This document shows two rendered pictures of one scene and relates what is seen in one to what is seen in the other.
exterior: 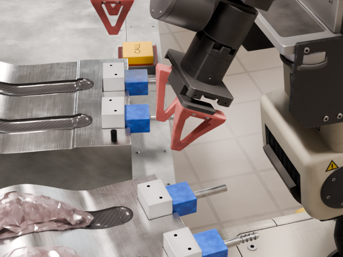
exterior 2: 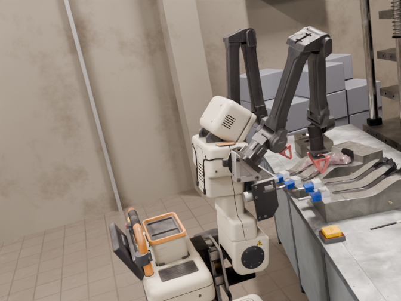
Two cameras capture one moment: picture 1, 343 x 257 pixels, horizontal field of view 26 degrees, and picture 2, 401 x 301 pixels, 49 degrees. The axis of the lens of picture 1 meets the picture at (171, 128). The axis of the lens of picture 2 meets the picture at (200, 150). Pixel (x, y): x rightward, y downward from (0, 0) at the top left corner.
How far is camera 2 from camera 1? 288 cm
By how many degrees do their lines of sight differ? 128
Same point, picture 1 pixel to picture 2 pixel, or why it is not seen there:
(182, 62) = not seen: hidden behind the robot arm
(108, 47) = (354, 243)
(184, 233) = (283, 173)
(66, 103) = (338, 187)
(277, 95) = (260, 234)
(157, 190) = (294, 178)
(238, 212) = not seen: outside the picture
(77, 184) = not seen: hidden behind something
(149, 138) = (310, 212)
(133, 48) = (333, 229)
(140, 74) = (313, 194)
